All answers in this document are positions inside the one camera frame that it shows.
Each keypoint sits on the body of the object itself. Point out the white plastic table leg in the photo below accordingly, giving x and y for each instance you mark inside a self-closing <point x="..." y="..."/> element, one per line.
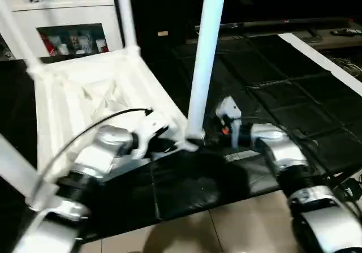
<point x="126" y="15"/>
<point x="205" y="55"/>
<point x="20" y="38"/>
<point x="22" y="174"/>

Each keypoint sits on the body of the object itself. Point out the white plastic table top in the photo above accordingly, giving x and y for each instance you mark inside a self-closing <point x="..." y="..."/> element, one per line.
<point x="79" y="94"/>

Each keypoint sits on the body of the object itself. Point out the black work mat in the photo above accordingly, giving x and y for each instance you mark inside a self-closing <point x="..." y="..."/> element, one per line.
<point x="271" y="94"/>

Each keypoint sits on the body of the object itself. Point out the small tan block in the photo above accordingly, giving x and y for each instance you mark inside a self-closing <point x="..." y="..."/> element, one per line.
<point x="163" y="33"/>

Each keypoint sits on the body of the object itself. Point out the white edge strip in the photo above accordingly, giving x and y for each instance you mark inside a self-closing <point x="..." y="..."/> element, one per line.
<point x="322" y="60"/>

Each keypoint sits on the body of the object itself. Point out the black box white label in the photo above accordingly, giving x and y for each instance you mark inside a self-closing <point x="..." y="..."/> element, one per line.
<point x="352" y="189"/>

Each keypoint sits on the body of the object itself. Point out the red bottle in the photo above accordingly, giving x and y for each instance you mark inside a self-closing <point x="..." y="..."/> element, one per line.
<point x="52" y="44"/>

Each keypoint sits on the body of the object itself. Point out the black remote control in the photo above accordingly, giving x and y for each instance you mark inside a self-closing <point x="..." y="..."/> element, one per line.
<point x="346" y="32"/>

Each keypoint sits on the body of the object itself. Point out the white glass-door cabinet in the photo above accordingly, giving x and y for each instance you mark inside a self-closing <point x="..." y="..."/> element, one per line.
<point x="73" y="15"/>

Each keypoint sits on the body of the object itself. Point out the black metal rail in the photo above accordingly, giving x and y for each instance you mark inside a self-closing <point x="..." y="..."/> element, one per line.
<point x="271" y="26"/>

